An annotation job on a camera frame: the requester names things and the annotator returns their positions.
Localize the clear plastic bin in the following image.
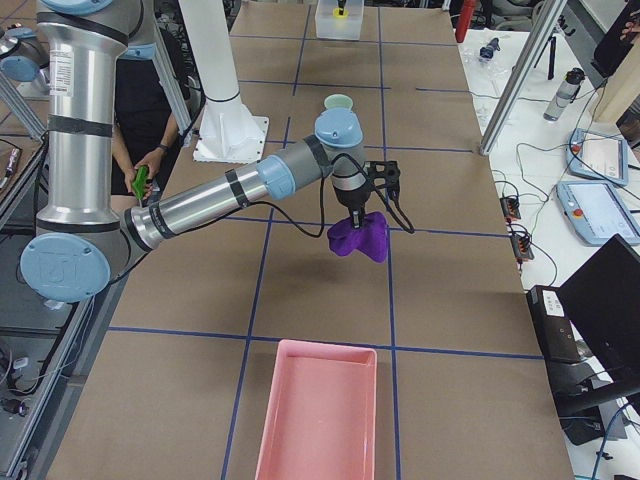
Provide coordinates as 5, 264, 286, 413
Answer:
315, 0, 364, 41

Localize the yellow plastic cup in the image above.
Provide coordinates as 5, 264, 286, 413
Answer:
332, 7, 349, 19

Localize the far teach pendant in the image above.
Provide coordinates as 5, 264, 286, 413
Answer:
566, 128, 629, 187

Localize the seated person in black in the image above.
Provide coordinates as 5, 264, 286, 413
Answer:
111, 57, 181, 212

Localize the near teach pendant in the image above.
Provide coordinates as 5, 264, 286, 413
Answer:
556, 180, 639, 246

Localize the mint green bowl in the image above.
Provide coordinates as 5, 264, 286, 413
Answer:
323, 93, 354, 111

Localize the clear water bottle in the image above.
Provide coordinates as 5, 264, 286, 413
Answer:
543, 67, 585, 122

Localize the purple cloth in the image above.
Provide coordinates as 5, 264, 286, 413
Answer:
327, 212, 389, 263

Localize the teach pendant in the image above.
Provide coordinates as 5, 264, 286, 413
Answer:
566, 128, 629, 187
556, 180, 639, 246

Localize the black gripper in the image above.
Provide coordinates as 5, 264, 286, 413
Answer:
334, 185, 371, 228

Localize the black monitor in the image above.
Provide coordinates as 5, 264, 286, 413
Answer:
557, 234, 639, 376

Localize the red cylinder bottle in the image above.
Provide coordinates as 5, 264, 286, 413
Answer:
455, 0, 476, 43

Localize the aluminium frame post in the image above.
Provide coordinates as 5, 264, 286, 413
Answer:
479, 0, 567, 156

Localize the green hand tool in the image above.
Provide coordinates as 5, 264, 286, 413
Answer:
131, 165, 149, 200

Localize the pink plastic tray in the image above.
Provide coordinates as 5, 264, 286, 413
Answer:
255, 340, 377, 479

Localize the black computer box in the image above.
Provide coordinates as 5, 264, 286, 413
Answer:
526, 285, 592, 365

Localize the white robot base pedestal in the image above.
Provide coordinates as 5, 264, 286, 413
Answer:
179, 0, 269, 164

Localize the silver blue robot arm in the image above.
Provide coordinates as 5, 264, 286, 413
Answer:
19, 1, 374, 303

